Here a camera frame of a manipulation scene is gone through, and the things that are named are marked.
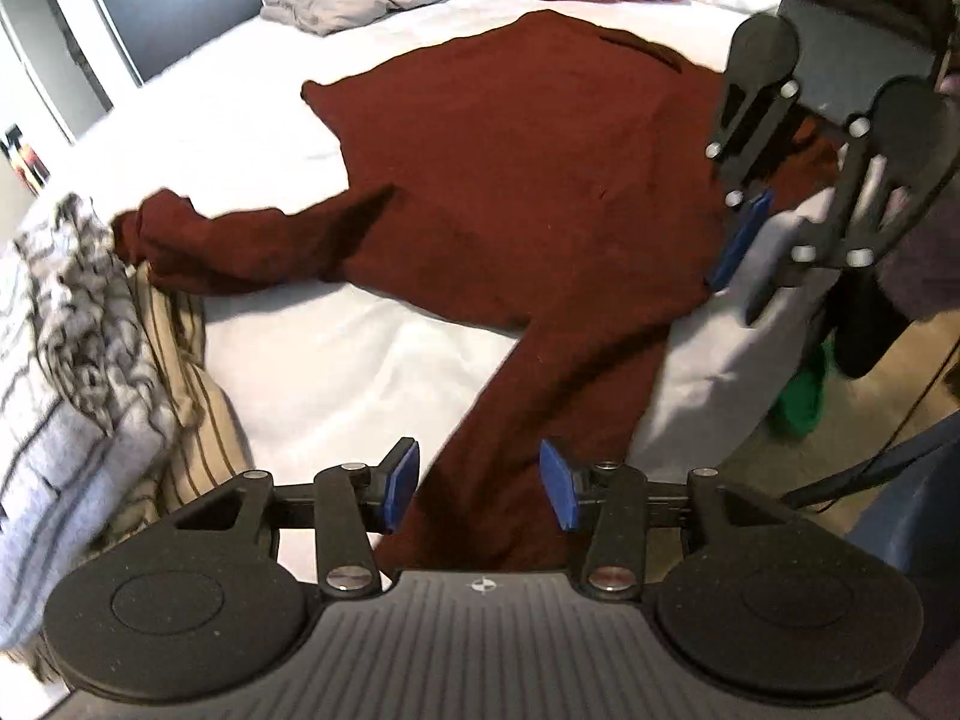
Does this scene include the dark red sweater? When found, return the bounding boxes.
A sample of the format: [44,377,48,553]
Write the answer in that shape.
[109,8,842,575]

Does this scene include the green object on floor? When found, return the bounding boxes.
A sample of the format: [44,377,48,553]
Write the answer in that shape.
[766,341,833,440]

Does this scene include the tan striped folded garment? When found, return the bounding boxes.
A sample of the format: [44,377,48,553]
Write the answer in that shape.
[94,268,251,551]

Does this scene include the grey striped folded garment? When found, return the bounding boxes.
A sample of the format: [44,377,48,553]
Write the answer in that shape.
[2,195,179,650]

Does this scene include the black cable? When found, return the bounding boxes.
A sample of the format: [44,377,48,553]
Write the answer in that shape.
[779,328,960,511]

